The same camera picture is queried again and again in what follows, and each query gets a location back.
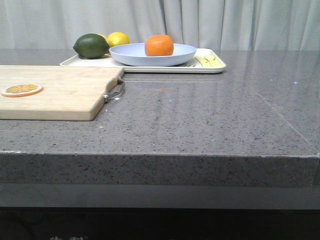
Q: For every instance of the cream rectangular tray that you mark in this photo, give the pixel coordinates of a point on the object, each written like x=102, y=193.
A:
x=192, y=66

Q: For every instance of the light blue plate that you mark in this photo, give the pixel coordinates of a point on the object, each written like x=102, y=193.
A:
x=133, y=54

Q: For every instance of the yellow lemon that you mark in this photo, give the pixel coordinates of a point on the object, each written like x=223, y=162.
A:
x=104, y=36
x=117, y=38

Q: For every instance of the orange slice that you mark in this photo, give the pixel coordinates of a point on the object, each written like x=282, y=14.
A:
x=21, y=90

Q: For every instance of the white curtain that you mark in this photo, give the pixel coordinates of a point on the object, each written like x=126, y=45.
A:
x=246, y=25

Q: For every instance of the wooden cutting board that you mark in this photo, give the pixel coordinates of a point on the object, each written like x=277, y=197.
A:
x=70, y=93

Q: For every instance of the yellow-green slices on tray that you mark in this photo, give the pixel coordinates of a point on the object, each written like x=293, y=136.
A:
x=208, y=61

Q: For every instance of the green lime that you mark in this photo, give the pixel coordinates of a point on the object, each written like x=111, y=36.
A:
x=91, y=46

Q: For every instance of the orange fruit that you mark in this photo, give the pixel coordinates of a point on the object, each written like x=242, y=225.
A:
x=159, y=45

